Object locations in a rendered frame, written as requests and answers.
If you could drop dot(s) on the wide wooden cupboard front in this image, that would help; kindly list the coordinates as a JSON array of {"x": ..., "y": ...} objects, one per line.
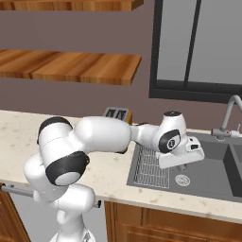
[{"x": 176, "y": 228}]

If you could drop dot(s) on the grey sink tap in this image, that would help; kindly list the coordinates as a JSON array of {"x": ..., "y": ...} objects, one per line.
[{"x": 227, "y": 118}]

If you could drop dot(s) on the grey dishwasher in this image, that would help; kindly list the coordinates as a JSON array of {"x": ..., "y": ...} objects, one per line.
[{"x": 28, "y": 220}]

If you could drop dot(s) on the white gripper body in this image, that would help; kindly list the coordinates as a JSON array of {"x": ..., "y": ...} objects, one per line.
[{"x": 179, "y": 159}]

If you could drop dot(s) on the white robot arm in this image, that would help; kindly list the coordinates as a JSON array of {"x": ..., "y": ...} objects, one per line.
[{"x": 100, "y": 134}]

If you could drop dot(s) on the dark grey double sink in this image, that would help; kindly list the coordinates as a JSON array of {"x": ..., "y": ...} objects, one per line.
[{"x": 208, "y": 178}]

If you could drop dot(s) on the thick wooden wall shelf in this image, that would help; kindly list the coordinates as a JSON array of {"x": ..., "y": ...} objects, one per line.
[{"x": 72, "y": 67}]

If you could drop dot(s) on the round silver sink drain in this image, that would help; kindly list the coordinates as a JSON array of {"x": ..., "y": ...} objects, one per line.
[{"x": 182, "y": 180}]

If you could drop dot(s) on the narrow wooden cupboard front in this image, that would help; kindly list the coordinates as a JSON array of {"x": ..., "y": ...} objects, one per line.
[{"x": 8, "y": 220}]

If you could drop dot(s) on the thin wooden wall shelf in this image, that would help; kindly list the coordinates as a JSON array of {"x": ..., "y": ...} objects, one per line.
[{"x": 69, "y": 4}]

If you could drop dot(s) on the black framed window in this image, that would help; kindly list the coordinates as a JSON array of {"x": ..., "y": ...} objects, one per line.
[{"x": 189, "y": 89}]

